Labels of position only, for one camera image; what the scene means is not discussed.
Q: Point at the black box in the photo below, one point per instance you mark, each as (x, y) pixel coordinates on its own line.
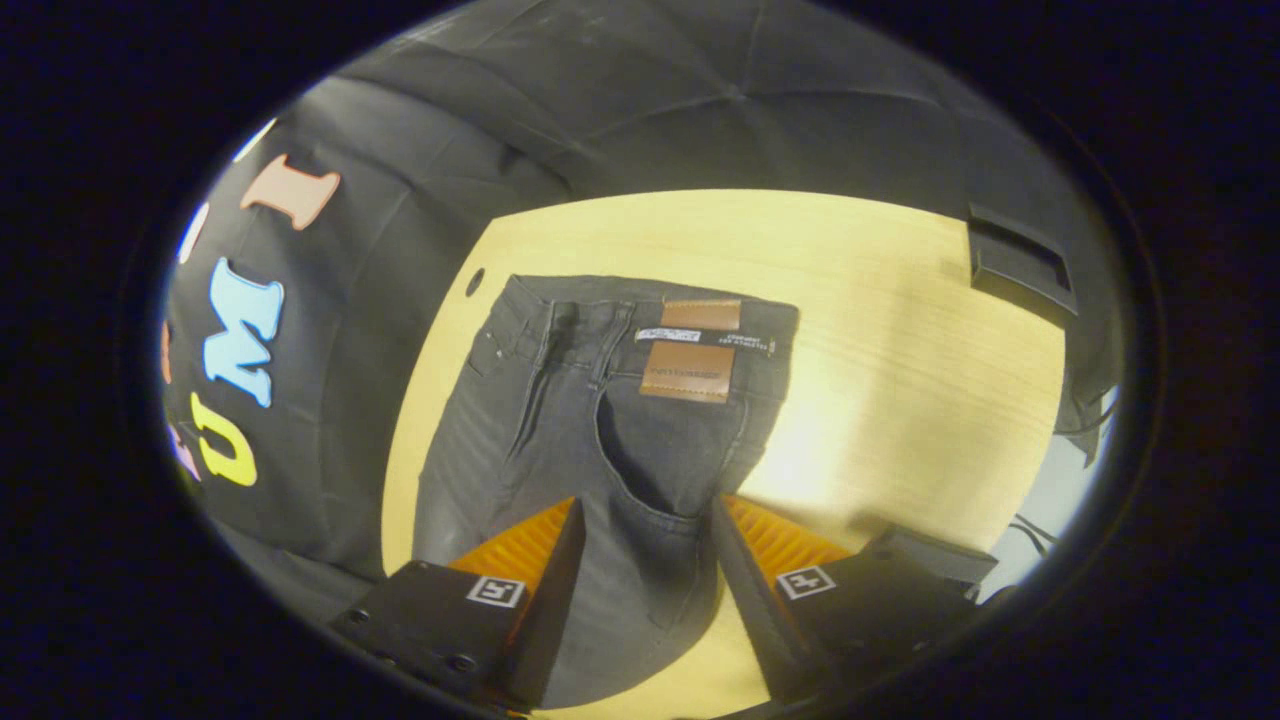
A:
(1015, 265)

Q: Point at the dark grey jeans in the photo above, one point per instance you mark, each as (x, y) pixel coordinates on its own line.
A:
(560, 430)

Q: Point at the black backdrop cloth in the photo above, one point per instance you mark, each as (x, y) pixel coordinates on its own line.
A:
(700, 100)

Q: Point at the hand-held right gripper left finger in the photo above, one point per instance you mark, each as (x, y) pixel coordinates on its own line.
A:
(548, 620)

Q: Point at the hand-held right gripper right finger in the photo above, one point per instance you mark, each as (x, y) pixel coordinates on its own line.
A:
(760, 620)

